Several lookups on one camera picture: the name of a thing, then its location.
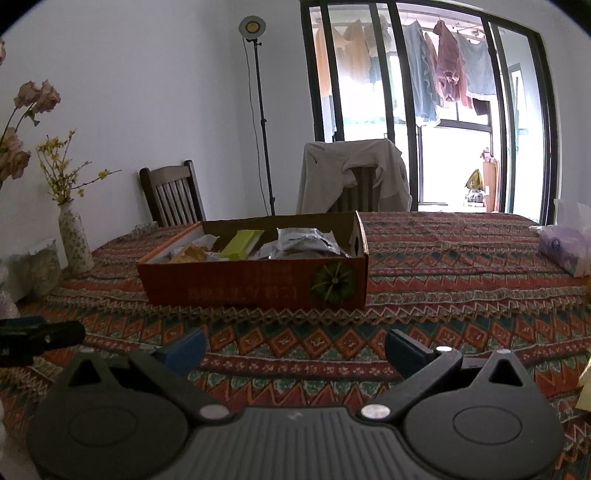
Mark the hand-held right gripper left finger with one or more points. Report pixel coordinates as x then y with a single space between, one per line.
184 350

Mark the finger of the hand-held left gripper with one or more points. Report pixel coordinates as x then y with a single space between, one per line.
21 321
60 339

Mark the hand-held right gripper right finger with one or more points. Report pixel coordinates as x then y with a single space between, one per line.
401 353

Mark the orange cardboard box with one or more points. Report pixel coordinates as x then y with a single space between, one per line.
231 286

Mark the yellow cracker packet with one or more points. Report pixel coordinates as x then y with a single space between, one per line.
189 254

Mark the green snack packet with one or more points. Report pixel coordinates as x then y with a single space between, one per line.
240 244

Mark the silver white snack packet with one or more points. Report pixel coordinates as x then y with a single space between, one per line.
295 237

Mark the patterned red tablecloth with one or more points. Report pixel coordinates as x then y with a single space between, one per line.
461 286

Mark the floral ceramic vase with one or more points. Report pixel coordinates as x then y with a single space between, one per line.
76 240

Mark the small floral cloth bundle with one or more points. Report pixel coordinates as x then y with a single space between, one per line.
145 227

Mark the yellow flower branches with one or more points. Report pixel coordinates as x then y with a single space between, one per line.
59 188

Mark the jacket-covered wooden chair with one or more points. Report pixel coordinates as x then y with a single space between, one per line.
358 189

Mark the dark wooden chair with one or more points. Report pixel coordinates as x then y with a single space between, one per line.
171 177

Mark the yellow-green bag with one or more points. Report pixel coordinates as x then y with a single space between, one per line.
475 182

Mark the wooden board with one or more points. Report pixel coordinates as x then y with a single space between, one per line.
489 184

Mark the beige jacket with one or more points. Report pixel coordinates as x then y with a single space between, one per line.
323 175

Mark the purple tissue pack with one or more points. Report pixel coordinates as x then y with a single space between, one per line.
563 244

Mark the pink flowers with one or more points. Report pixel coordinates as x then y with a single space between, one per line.
44 97

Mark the hanging black cloth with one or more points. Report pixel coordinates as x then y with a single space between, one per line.
480 107

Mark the hanging blue jeans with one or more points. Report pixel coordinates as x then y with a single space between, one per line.
425 78

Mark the hanging maroon shirt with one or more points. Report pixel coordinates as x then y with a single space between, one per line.
448 69

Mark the hanging light blue shirt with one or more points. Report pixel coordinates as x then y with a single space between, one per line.
480 69

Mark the hanging beige clothes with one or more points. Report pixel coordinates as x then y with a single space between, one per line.
351 50

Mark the black light stand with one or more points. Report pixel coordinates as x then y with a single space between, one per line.
252 26

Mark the black sliding door frame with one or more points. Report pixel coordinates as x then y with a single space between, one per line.
547 138

